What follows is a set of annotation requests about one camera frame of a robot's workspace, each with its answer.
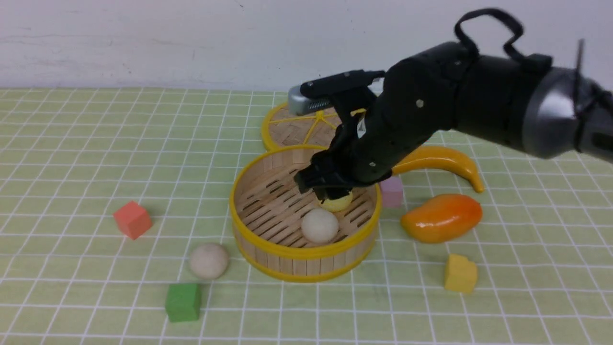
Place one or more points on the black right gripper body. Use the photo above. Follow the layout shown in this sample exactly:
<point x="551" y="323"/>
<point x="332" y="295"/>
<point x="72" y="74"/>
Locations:
<point x="415" y="99"/>

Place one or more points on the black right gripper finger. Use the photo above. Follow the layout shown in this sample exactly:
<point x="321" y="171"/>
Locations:
<point x="317" y="170"/>
<point x="335" y="189"/>

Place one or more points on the yellow bun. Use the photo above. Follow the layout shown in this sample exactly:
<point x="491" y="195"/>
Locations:
<point x="337" y="205"/>

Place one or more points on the white bun front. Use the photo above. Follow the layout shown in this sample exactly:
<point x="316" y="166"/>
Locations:
<point x="319" y="226"/>

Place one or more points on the white bun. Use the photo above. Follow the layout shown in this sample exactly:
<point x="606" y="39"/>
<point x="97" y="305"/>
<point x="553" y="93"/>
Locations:
<point x="209" y="261"/>
<point x="319" y="226"/>

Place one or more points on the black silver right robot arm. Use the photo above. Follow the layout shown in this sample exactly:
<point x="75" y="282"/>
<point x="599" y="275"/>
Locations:
<point x="523" y="103"/>

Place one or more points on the bamboo steamer lid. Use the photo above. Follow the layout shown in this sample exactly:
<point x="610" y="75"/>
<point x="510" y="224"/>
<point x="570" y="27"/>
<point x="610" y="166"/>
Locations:
<point x="281" y="128"/>

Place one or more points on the bamboo steamer tray yellow rims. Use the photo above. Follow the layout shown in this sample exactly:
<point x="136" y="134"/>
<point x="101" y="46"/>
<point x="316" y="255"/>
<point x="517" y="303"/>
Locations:
<point x="267" y="208"/>

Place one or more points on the yellow toy banana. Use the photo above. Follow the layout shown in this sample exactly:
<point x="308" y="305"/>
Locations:
<point x="442" y="158"/>

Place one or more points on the pink foam cube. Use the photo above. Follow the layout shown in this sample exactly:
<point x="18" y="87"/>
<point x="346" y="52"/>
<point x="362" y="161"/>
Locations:
<point x="392" y="192"/>

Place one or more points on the orange toy mango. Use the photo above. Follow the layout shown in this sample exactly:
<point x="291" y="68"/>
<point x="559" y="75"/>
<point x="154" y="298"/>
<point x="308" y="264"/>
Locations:
<point x="442" y="218"/>

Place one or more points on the yellow foam block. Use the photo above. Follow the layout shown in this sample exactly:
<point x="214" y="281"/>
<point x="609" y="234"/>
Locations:
<point x="461" y="274"/>

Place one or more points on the green foam cube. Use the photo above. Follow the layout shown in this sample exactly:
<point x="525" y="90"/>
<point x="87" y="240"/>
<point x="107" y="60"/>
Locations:
<point x="183" y="302"/>

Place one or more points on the red foam cube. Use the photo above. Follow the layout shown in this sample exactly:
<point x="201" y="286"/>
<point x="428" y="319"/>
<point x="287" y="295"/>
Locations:
<point x="132" y="220"/>

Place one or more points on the green checkered tablecloth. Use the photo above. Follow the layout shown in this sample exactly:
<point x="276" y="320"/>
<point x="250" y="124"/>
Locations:
<point x="71" y="158"/>

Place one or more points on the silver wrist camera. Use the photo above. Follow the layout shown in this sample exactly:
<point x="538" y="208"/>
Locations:
<point x="347" y="91"/>

